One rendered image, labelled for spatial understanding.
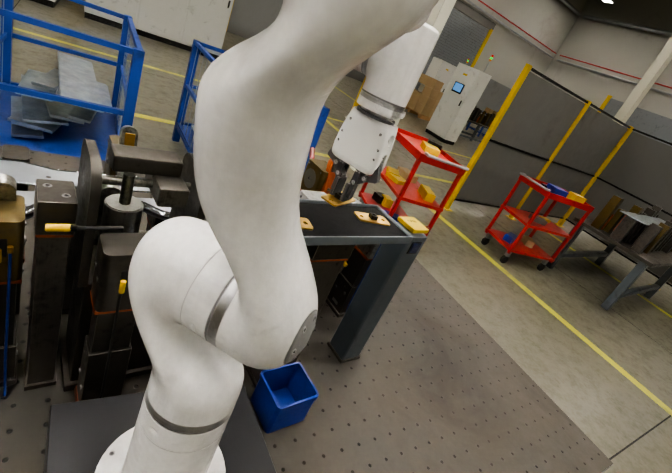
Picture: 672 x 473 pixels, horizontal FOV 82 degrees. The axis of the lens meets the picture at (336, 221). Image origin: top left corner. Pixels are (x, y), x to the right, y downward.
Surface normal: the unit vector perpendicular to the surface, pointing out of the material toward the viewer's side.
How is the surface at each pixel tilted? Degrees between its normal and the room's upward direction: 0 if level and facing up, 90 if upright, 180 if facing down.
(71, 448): 4
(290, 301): 65
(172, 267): 60
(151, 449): 86
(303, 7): 100
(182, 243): 34
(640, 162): 90
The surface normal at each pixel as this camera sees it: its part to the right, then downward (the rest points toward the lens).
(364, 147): -0.49, 0.22
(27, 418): 0.38, -0.83
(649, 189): -0.81, -0.07
